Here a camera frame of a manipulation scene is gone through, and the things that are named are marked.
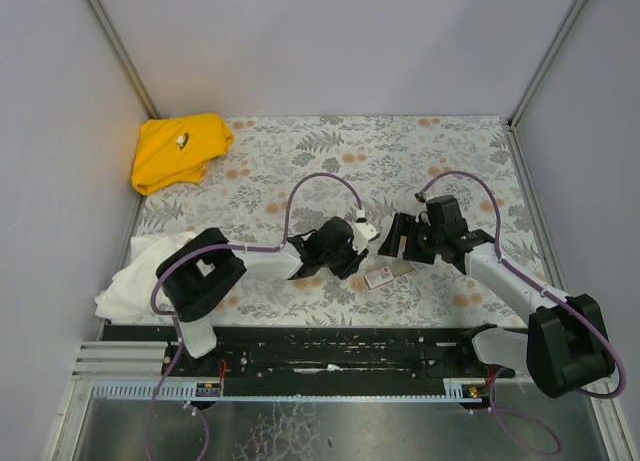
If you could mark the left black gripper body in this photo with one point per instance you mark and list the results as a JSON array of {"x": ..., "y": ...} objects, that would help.
[{"x": 347, "y": 260}]

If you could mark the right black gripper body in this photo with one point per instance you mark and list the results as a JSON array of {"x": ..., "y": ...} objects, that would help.
[{"x": 400, "y": 235}]

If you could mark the red white staple box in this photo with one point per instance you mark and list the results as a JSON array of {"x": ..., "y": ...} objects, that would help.
[{"x": 387, "y": 274}]

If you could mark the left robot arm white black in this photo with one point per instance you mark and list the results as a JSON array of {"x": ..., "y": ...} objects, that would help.
[{"x": 198, "y": 276}]

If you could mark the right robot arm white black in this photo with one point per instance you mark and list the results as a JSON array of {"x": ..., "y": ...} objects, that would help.
[{"x": 563, "y": 348}]

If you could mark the floral patterned table mat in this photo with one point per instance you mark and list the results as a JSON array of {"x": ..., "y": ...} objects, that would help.
[{"x": 291, "y": 174}]

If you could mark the yellow folded cloth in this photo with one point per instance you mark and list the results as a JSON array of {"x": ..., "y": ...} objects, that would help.
[{"x": 178, "y": 150}]

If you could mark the white crumpled cloth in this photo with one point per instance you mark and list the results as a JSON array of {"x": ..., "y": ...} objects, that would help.
[{"x": 129, "y": 294}]

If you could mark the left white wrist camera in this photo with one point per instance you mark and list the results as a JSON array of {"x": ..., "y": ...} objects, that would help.
[{"x": 363, "y": 232}]

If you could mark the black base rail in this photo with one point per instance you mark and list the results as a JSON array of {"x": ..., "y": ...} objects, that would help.
[{"x": 419, "y": 352}]

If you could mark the white slotted cable duct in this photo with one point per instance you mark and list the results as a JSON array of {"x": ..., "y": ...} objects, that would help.
[{"x": 189, "y": 391}]

